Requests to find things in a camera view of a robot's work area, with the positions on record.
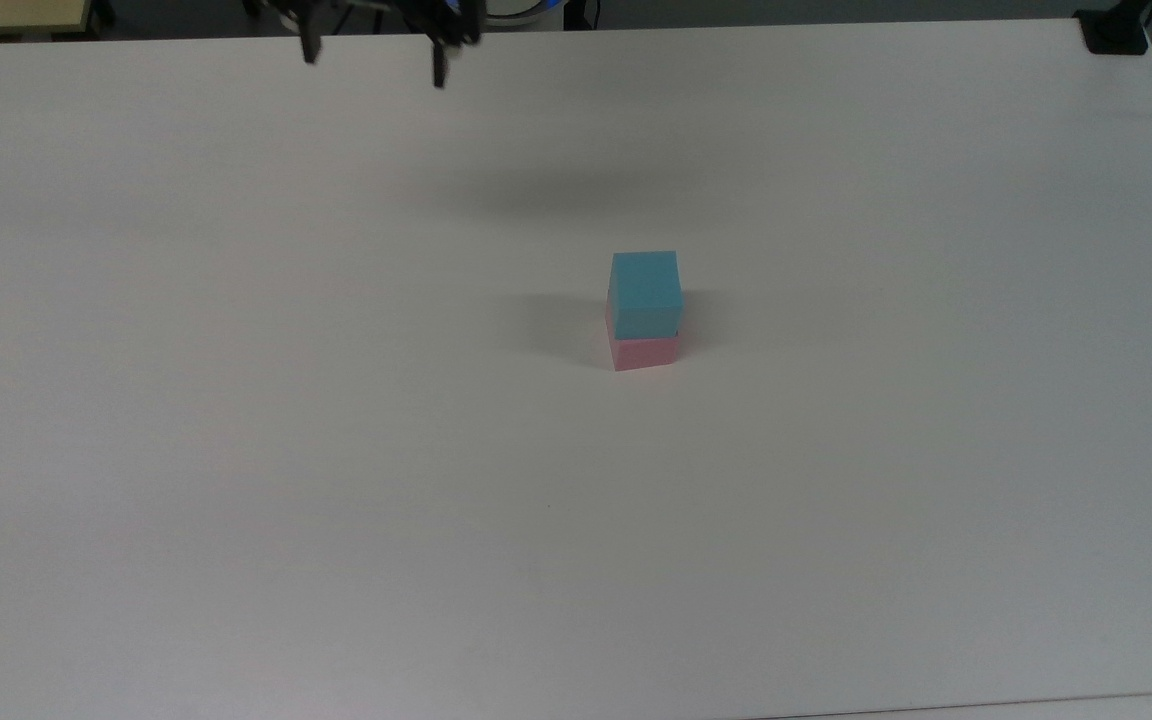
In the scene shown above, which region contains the pink cube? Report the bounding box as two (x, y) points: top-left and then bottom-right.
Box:
(606, 318), (680, 372)

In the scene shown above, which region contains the blue cube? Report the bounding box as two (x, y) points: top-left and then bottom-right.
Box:
(606, 250), (685, 341)

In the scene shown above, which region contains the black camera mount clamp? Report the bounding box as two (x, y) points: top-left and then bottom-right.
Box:
(1076, 0), (1152, 56)

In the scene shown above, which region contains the yellow wooden board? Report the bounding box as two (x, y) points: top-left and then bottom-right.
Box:
(0, 0), (97, 39)

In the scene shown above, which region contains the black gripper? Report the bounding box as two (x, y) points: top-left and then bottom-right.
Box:
(266, 0), (485, 89)

